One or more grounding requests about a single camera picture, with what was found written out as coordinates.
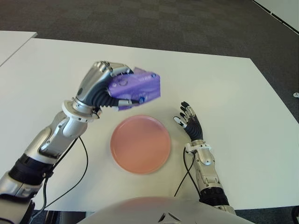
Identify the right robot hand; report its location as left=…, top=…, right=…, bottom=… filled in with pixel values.
left=172, top=101, right=204, bottom=142

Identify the pink round plate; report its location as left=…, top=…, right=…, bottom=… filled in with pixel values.
left=110, top=114, right=171, bottom=175

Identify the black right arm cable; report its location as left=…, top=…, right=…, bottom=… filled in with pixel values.
left=174, top=149, right=201, bottom=198

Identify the purple tissue pack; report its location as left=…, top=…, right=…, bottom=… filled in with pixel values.
left=107, top=67, right=162, bottom=112

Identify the white table black edge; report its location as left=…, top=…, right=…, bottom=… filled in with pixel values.
left=252, top=0, right=299, bottom=35

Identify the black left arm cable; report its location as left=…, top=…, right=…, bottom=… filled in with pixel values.
left=29, top=136, right=89, bottom=224

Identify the plain white side table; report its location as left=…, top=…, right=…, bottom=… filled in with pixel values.
left=0, top=31, right=38, bottom=67

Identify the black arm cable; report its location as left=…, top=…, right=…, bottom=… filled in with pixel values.
left=29, top=136, right=89, bottom=224
left=174, top=149, right=201, bottom=198

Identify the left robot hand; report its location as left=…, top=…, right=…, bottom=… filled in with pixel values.
left=73, top=60, right=145, bottom=112

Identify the silver robot torso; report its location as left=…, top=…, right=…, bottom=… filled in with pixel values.
left=77, top=197, right=255, bottom=224

